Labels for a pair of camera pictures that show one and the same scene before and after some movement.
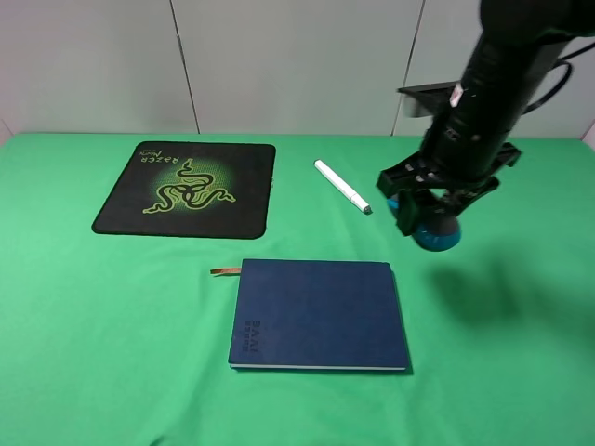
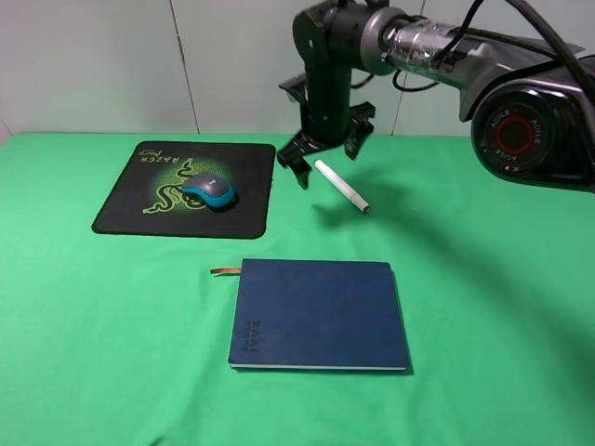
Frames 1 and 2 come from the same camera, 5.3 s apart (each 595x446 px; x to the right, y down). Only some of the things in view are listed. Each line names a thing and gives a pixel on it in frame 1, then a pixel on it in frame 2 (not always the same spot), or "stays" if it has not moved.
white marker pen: x=350 y=194 stays
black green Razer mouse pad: x=194 y=190 stays
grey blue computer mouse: x=434 y=232 to x=215 y=189
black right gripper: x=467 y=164 to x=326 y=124
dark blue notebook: x=317 y=314 stays
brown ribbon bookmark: x=225 y=270 stays
